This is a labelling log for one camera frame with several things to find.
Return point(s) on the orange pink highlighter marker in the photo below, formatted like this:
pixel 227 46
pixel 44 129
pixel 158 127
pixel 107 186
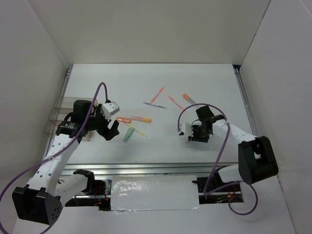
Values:
pixel 141 119

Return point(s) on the aluminium frame rail front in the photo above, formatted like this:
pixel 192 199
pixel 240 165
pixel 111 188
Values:
pixel 140 169

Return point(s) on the yellow thin pen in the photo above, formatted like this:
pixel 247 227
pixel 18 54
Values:
pixel 136 130

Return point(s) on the clear drawer organizer far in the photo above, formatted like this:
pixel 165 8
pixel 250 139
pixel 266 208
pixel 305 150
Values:
pixel 68 102

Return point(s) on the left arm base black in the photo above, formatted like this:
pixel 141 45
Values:
pixel 99 196

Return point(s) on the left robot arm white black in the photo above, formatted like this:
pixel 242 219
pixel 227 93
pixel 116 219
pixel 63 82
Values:
pixel 42 199

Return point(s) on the grey thin pen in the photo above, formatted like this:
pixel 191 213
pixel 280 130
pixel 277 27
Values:
pixel 154 105

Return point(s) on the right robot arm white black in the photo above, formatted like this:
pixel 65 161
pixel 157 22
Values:
pixel 256 159

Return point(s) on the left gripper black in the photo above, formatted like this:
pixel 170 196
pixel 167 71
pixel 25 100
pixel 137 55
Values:
pixel 107 133

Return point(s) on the clear drawer organizer middle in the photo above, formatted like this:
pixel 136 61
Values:
pixel 58 114

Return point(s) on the clear drawer organizer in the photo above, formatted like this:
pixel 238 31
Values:
pixel 68 102
pixel 51 127
pixel 58 114

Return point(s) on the orange capped clear marker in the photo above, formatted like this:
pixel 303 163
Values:
pixel 189 99

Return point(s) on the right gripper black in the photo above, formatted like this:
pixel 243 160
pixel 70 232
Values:
pixel 195 138

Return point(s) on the orange thin pen right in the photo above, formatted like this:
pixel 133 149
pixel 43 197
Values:
pixel 176 103

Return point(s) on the orange thin pen far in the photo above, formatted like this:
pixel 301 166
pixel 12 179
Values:
pixel 158 93

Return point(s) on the white foil sheet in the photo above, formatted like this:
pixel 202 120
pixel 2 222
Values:
pixel 149 193

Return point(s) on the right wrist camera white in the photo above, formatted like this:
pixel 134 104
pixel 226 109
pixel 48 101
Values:
pixel 185 129

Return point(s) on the green translucent cap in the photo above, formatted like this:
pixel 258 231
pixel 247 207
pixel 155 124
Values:
pixel 128 134

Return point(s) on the orange thin pen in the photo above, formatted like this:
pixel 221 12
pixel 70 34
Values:
pixel 176 103
pixel 158 93

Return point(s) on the clear drawer organizer near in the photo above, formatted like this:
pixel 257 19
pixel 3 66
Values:
pixel 51 127

